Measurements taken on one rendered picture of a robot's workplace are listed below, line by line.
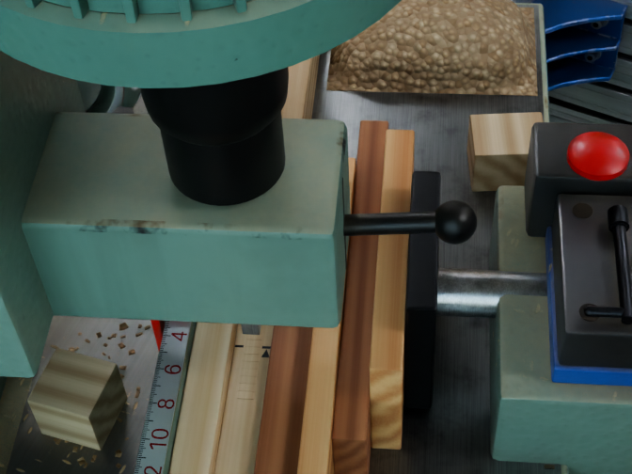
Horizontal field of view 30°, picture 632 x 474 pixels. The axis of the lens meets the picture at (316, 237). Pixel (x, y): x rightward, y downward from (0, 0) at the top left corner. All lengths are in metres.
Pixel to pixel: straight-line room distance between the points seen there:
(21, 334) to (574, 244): 0.26
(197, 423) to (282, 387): 0.05
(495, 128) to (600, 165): 0.15
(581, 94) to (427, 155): 0.58
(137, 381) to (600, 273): 0.34
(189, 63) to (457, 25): 0.45
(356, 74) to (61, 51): 0.45
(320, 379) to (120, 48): 0.27
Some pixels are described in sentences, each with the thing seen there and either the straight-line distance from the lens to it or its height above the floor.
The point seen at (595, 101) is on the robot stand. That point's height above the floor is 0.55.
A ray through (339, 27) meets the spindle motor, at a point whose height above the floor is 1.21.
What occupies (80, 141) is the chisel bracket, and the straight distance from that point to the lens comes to 0.54.
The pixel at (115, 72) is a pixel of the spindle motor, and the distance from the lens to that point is 0.37.
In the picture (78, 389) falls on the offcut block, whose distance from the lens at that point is 0.74.
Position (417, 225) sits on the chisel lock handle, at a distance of 0.53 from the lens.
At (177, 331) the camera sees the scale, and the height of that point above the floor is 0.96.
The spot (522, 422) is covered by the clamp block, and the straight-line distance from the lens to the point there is 0.59.
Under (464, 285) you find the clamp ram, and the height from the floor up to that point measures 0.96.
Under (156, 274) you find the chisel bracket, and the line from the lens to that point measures 0.53.
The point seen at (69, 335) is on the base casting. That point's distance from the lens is 0.82.
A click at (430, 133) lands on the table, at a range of 0.77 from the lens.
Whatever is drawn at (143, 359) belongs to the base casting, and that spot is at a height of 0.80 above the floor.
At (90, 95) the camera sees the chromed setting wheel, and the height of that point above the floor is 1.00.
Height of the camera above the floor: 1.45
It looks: 50 degrees down
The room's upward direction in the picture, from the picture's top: 4 degrees counter-clockwise
